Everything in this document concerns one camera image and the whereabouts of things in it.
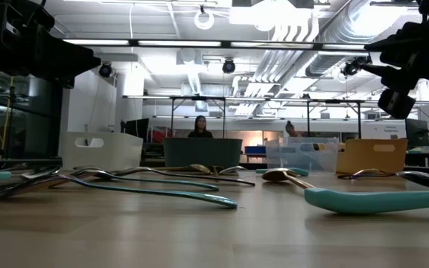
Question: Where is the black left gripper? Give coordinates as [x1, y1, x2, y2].
[13, 0, 102, 89]

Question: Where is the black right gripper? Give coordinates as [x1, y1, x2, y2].
[359, 22, 429, 120]

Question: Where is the black computer monitor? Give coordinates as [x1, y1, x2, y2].
[120, 118, 150, 144]
[404, 118, 429, 149]

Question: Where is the black tripod stand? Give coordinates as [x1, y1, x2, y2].
[7, 84, 17, 159]

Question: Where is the white plastic bin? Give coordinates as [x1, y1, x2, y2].
[60, 131, 144, 171]

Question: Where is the yellow plastic bin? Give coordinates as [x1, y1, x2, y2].
[335, 138, 409, 175]

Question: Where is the person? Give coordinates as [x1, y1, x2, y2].
[187, 115, 214, 139]
[284, 120, 309, 138]

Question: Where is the clear plastic bin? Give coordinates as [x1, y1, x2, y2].
[264, 136, 340, 174]

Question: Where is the dark teal plastic bin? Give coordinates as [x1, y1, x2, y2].
[162, 137, 244, 169]

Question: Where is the long ceiling light bar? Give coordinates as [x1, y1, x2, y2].
[62, 38, 367, 50]

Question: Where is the blue storage bin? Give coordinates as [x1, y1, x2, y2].
[244, 145, 267, 156]

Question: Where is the silver ventilation duct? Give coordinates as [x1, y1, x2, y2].
[303, 0, 390, 77]

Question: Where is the white wall sign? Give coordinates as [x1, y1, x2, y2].
[361, 121, 405, 141]

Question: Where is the black background rig frame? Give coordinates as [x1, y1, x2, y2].
[306, 98, 364, 139]
[169, 95, 227, 139]

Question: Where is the black metal table frame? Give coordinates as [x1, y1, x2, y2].
[0, 156, 429, 178]

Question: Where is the white hanging ring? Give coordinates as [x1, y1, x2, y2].
[193, 9, 215, 31]

